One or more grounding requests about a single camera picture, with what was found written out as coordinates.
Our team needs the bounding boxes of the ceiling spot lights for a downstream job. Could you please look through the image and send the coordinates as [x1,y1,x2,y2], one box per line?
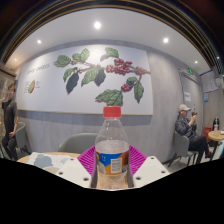
[36,20,201,66]

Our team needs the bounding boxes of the grey chair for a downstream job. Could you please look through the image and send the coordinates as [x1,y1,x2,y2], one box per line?
[168,131,198,168]
[14,121,33,158]

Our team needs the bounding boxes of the coffee branch wall mural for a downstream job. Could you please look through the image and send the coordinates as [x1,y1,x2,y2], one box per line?
[15,44,154,116]

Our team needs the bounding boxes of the clear red-capped drink bottle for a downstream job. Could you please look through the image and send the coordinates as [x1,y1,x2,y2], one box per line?
[94,106,130,190]

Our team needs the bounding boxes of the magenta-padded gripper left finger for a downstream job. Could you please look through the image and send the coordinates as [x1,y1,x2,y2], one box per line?
[55,145,99,189]

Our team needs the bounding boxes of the person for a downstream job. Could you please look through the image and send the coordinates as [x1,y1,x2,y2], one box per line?
[174,103,211,164]
[0,82,19,161]

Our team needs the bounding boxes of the grey armchair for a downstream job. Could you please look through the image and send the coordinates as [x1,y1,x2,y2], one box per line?
[58,132,99,155]

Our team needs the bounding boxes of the white and blue paper sheet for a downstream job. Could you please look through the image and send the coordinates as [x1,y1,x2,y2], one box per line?
[26,151,72,174]

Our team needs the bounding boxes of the round wooden table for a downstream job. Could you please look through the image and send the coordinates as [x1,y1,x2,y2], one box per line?
[207,129,224,161]

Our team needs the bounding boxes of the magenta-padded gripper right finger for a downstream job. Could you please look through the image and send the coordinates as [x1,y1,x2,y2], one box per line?
[125,145,170,189]

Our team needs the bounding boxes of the white wall notice board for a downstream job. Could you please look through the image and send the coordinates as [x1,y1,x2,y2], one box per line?
[199,69,219,94]

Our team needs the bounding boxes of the white paper door notice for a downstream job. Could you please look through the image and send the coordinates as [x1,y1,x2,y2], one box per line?
[183,91,192,103]

